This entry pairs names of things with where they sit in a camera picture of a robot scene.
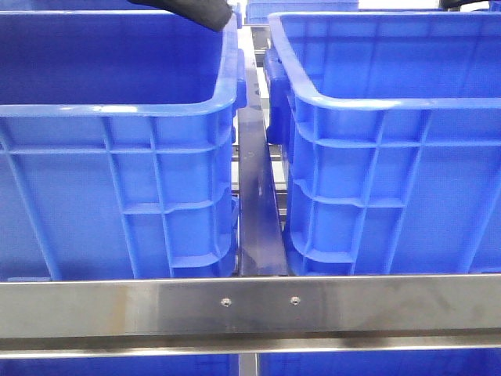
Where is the large blue crate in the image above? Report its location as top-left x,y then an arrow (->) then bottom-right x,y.
269,12 -> 500,276
1,10 -> 246,281

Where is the stainless steel front rail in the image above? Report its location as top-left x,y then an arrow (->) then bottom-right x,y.
1,274 -> 500,359

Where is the large blue crate right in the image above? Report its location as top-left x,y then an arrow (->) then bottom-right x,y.
269,12 -> 500,276

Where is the blue crate lower left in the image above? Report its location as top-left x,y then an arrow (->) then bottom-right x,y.
1,355 -> 239,375

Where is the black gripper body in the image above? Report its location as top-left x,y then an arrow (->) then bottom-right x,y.
439,0 -> 493,9

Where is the blue crate behind right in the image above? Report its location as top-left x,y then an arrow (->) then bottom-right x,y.
245,0 -> 359,24

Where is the blue crate lower right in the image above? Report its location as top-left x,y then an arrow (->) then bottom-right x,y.
260,349 -> 500,375

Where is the large blue crate left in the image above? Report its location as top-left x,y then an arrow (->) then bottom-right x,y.
1,10 -> 246,281

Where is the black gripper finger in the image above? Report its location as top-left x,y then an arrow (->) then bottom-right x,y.
131,0 -> 232,31

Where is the steel centre divider bar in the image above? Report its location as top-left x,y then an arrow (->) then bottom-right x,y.
238,50 -> 288,277

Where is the blue crate behind left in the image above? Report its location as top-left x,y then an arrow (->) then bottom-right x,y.
15,0 -> 166,11

